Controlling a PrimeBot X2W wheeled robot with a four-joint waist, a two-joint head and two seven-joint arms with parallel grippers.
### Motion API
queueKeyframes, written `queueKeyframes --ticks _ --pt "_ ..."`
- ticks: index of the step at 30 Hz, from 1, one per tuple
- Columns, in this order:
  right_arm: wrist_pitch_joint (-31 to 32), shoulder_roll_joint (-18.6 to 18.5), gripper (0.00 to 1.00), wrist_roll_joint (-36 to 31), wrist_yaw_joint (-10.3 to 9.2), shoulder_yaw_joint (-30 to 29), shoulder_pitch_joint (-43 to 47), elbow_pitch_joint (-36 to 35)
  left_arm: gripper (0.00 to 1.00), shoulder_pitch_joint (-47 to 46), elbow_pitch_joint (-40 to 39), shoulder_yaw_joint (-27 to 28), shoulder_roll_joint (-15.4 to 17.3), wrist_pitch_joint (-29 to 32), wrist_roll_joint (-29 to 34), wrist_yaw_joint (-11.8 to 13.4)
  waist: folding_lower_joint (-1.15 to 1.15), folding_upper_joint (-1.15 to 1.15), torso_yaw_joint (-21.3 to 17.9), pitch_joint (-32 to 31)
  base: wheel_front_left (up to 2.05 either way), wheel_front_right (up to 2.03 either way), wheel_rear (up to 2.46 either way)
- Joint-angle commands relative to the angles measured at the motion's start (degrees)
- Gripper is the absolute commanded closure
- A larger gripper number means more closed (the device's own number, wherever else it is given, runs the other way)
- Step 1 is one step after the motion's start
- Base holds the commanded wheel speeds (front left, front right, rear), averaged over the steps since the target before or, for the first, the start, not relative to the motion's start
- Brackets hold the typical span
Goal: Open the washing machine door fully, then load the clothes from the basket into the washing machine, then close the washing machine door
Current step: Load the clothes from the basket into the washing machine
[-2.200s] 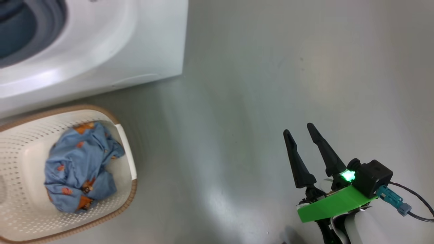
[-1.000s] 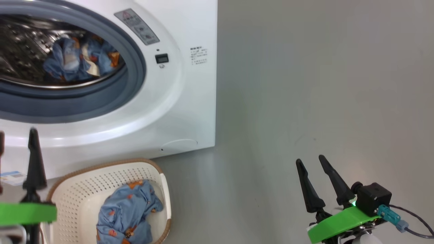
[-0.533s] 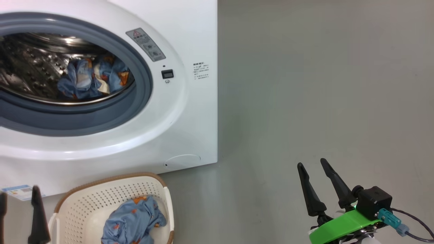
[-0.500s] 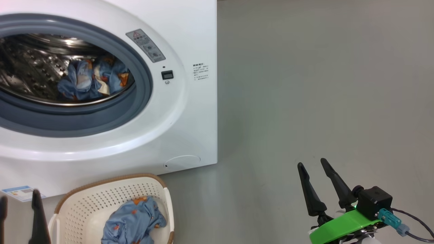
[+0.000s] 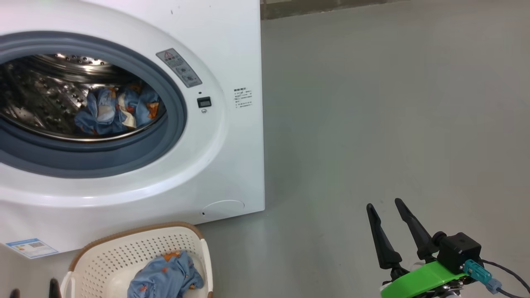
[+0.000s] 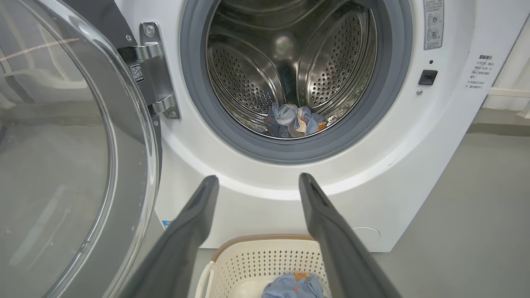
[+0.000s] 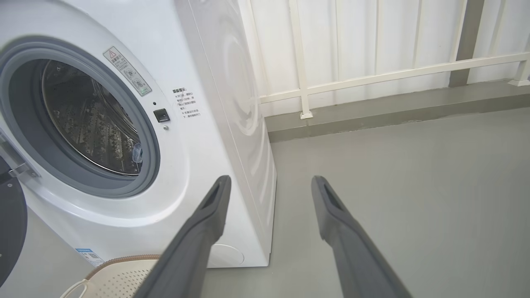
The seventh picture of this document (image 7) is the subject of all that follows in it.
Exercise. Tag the round white filter cover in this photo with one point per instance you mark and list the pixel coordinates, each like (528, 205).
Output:
(227, 255)

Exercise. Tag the stainless steel washing machine drum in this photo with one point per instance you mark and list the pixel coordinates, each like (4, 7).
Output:
(87, 124)

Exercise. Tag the washing machine glass door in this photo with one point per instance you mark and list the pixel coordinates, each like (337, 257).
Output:
(10, 223)

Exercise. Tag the white front-load washing machine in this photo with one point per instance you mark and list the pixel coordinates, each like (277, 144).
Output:
(198, 124)

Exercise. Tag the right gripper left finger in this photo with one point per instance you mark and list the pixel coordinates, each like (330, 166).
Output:
(190, 248)

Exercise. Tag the cream perforated laundry basket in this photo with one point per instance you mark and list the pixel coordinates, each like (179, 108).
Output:
(120, 277)

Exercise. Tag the grey warning sticker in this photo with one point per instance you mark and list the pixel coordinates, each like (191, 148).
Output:
(127, 71)

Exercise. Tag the white metal railing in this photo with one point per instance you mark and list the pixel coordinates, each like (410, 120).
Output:
(304, 62)

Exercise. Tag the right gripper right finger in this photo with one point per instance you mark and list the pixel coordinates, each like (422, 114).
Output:
(352, 248)

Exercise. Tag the blue energy label sticker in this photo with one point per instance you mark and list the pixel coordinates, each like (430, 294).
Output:
(90, 257)

